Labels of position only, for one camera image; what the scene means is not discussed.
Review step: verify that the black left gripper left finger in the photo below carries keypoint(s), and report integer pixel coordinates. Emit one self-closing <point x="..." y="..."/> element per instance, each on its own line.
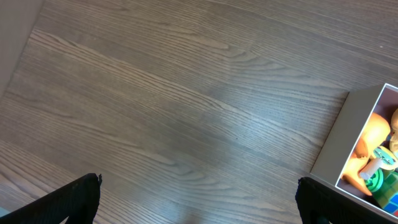
<point x="75" y="203"/>

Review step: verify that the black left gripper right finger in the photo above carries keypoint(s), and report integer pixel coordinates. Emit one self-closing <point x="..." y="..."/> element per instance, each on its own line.
<point x="319" y="204"/>

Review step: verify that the green round plastic wheel toy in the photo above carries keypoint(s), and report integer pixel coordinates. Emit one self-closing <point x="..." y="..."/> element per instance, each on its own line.
<point x="375" y="182"/>

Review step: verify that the colourful puzzle cube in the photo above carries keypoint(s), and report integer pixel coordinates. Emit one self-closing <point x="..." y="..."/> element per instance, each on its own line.
<point x="386" y="195"/>

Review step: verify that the wooden cat rattle drum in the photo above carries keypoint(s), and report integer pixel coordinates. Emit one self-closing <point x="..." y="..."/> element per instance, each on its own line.
<point x="381" y="158"/>

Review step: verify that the orange dinosaur toy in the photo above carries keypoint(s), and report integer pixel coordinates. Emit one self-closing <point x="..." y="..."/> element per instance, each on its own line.
<point x="373" y="135"/>

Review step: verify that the white yellow duck toy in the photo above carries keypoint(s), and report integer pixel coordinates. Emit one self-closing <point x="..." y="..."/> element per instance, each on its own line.
<point x="394" y="126"/>

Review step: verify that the white box pink interior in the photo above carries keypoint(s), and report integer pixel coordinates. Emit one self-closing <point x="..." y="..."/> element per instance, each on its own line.
<point x="340" y="143"/>

